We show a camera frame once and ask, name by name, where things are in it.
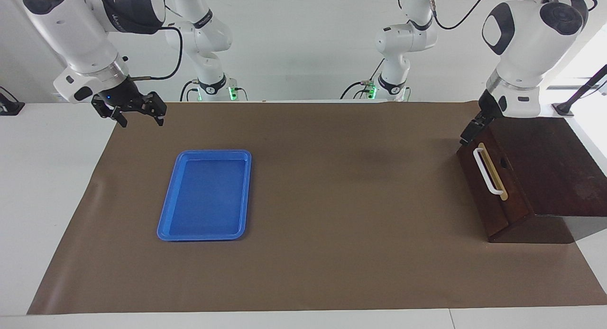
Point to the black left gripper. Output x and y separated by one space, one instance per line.
487 107

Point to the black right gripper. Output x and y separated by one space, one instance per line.
122 97

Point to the dark wooden drawer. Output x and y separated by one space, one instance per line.
479 187

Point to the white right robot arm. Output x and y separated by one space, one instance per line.
76 30

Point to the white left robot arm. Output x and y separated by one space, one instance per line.
526 54

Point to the dark brown wooden cabinet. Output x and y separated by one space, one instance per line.
559 168

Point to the green lit base connector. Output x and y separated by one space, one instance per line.
371 89
233 93

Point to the blue plastic tray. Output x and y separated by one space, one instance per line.
204 196

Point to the brown table mat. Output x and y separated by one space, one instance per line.
332 224

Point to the black camera stand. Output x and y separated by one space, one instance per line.
581 89

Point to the black table mount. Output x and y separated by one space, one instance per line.
9 106

